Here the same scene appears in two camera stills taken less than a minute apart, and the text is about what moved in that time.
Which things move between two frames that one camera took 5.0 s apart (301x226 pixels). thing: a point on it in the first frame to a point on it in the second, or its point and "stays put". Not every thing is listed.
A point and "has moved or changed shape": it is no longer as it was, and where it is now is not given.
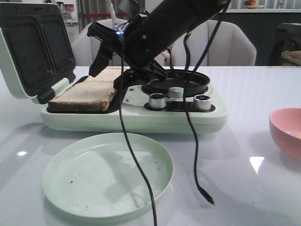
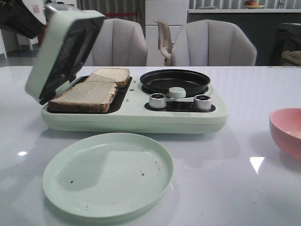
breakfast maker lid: x=36 y=60 has moved or changed shape
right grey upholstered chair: x=229 y=46 stays put
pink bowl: x=285 y=125 stays put
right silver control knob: x=201 y=102 stays put
